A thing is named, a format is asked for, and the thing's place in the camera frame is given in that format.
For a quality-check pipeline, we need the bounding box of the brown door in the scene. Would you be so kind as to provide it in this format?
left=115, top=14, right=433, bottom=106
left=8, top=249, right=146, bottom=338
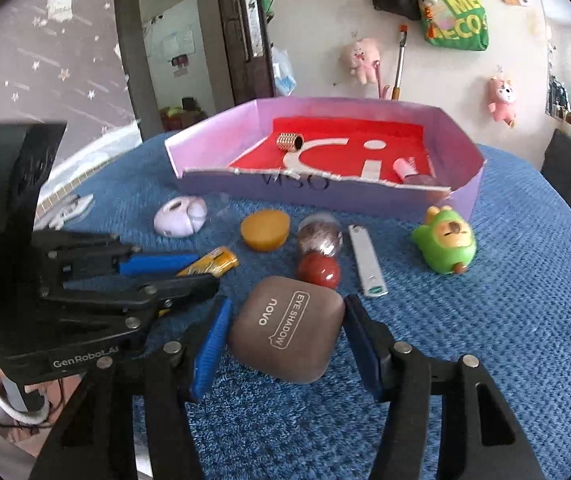
left=214, top=0, right=275, bottom=106

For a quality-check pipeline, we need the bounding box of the white earbud case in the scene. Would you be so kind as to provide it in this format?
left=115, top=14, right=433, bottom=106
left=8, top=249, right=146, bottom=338
left=154, top=196, right=208, bottom=237

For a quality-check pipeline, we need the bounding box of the purple cardboard box red bottom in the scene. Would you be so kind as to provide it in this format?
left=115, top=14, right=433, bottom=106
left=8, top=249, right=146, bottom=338
left=164, top=97, right=486, bottom=224

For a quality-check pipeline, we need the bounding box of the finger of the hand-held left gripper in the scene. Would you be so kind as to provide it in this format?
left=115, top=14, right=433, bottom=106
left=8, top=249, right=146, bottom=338
left=33, top=230, right=201, bottom=282
left=40, top=274, right=222, bottom=320

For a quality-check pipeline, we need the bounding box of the red ball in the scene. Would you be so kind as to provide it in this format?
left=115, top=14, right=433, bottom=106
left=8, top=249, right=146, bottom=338
left=297, top=254, right=341, bottom=291

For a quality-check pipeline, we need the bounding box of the clear plastic cup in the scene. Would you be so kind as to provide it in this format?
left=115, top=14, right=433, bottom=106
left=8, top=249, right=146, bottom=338
left=210, top=192, right=232, bottom=218

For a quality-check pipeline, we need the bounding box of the yellow lighter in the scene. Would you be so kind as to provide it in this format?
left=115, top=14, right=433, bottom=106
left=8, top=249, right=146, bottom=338
left=176, top=246, right=239, bottom=278

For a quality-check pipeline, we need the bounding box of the green toy figure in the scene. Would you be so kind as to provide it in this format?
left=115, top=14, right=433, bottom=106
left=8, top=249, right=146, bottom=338
left=410, top=205, right=477, bottom=276

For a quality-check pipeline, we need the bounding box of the orange-tipped paint brush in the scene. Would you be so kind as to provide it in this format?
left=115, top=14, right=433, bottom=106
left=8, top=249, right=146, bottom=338
left=391, top=25, right=409, bottom=101

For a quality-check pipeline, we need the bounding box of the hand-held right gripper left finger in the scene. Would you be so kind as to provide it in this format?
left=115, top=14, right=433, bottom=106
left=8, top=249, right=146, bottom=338
left=30, top=297, right=234, bottom=480

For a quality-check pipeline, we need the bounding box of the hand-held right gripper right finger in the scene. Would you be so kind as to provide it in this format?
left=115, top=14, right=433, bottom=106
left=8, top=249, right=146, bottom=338
left=343, top=294, right=549, bottom=480

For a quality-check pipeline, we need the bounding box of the pink wall hook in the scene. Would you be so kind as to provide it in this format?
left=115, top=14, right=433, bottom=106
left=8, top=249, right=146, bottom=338
left=374, top=60, right=392, bottom=100

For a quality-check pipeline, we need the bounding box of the silver nail clipper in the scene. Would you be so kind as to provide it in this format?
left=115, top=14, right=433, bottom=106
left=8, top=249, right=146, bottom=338
left=348, top=224, right=389, bottom=299

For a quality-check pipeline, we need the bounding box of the green tote bag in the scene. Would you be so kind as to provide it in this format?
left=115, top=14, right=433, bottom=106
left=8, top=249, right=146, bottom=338
left=420, top=0, right=490, bottom=53

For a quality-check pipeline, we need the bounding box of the pink plush toy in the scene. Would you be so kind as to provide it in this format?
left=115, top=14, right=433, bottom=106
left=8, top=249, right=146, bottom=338
left=341, top=37, right=382, bottom=85
left=488, top=76, right=519, bottom=128

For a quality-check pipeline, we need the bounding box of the pink nail polish bottle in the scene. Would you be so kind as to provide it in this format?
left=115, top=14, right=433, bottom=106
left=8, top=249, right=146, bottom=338
left=393, top=156, right=437, bottom=187

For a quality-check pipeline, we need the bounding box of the blue white plastic bag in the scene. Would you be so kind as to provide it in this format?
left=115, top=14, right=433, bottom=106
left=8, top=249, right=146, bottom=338
left=270, top=46, right=297, bottom=98

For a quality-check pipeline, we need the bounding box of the gold studded cylinder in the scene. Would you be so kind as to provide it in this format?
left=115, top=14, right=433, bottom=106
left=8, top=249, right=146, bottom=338
left=276, top=132, right=305, bottom=152

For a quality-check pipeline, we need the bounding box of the glitter jar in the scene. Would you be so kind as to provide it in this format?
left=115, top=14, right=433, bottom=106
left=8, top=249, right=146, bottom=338
left=297, top=213, right=343, bottom=259

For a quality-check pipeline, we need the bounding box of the brown eyeshadow case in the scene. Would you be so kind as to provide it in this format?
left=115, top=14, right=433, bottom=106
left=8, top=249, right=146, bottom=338
left=228, top=275, right=346, bottom=385

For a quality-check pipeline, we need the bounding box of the white plastic object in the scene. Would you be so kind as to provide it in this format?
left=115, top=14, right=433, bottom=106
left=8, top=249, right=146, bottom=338
left=33, top=192, right=94, bottom=231

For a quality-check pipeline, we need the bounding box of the orange round sponge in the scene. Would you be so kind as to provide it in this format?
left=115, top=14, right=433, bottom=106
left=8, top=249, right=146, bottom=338
left=240, top=211, right=291, bottom=253

